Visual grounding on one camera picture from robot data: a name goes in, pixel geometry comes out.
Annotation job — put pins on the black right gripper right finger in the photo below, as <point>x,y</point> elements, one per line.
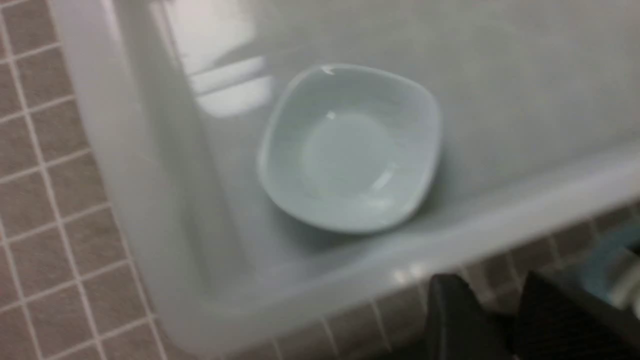
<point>557,320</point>

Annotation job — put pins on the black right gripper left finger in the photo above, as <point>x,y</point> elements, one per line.
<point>457,327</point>

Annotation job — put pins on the white small dish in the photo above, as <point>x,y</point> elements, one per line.
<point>351,148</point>

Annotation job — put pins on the teal plastic bin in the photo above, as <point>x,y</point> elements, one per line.
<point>611,270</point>

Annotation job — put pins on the large white plastic bin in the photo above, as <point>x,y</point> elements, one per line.
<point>540,120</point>

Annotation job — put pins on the grey checkered tablecloth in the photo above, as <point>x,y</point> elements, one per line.
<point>69,288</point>

